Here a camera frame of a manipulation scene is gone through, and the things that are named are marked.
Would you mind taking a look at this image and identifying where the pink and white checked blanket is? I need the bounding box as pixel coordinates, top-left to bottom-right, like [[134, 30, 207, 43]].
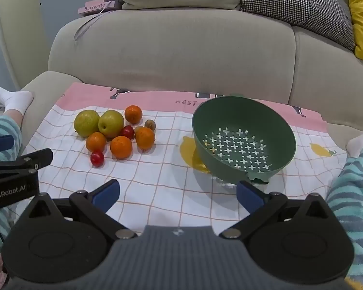
[[15, 82, 351, 236]]

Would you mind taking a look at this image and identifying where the orange mandarin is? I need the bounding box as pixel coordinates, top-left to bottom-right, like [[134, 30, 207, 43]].
[[110, 136, 134, 160], [135, 127, 156, 151], [85, 132, 107, 153], [125, 105, 144, 124]]

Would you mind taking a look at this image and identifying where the green colander bowl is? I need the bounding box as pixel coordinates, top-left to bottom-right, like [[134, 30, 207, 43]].
[[192, 96, 296, 186]]

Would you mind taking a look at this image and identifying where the person's leg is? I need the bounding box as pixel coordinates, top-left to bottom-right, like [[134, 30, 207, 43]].
[[325, 148, 363, 286], [0, 109, 23, 251]]

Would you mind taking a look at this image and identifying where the lilac ribbon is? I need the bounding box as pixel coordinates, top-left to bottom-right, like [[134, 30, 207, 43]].
[[73, 6, 109, 41]]

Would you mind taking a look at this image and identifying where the person's right white sock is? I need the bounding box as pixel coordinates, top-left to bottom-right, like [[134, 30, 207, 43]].
[[346, 121, 363, 158]]

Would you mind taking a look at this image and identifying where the cream upholstered panel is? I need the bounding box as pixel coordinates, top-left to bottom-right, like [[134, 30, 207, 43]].
[[0, 0, 50, 89]]

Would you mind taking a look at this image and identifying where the person's right leg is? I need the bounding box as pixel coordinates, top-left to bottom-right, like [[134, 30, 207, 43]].
[[325, 148, 363, 286]]

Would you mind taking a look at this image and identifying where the person's left leg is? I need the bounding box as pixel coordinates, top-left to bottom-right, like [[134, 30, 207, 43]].
[[0, 109, 23, 251]]

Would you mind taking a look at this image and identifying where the yellow cloth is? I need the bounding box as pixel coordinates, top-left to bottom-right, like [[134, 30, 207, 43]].
[[345, 278, 363, 290]]

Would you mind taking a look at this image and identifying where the houndstooth cushion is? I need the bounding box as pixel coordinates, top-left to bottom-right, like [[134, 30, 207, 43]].
[[240, 0, 356, 52]]

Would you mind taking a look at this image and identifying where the person's white sock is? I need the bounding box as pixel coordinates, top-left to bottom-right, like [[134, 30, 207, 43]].
[[346, 121, 363, 158], [0, 86, 34, 113]]

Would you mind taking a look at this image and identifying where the person's left white sock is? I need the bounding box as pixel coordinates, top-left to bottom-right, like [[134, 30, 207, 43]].
[[0, 86, 34, 113]]

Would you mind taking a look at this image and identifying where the beige sofa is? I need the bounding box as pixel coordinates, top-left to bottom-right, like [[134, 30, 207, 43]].
[[18, 4, 363, 170]]

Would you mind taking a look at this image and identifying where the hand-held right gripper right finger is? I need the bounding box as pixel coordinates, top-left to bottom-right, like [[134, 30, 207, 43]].
[[219, 181, 339, 240]]

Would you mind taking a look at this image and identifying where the pink gift box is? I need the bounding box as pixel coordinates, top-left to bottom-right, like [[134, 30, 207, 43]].
[[78, 0, 115, 16]]

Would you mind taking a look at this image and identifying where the yellow-green pear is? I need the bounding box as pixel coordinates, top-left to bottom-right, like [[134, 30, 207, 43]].
[[98, 110, 125, 139], [74, 110, 101, 138]]

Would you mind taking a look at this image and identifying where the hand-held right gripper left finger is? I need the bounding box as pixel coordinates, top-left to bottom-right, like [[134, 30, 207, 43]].
[[18, 179, 137, 240]]

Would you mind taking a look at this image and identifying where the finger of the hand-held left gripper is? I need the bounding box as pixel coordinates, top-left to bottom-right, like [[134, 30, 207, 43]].
[[0, 149, 54, 176], [0, 135, 15, 155]]

